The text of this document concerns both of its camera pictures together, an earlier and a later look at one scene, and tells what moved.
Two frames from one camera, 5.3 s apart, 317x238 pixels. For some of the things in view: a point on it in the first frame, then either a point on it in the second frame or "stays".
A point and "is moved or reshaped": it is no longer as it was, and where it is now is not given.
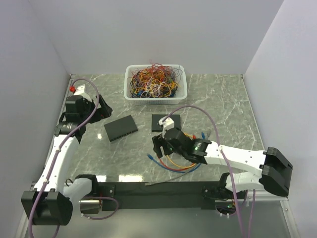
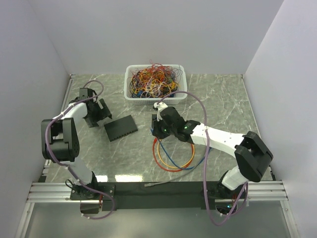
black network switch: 121,127 stays
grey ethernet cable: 208,135 stays
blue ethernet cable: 151,158 is moved or reshaped
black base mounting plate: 134,196 stays
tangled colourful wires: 156,81 stays
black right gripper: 157,142 to 157,131
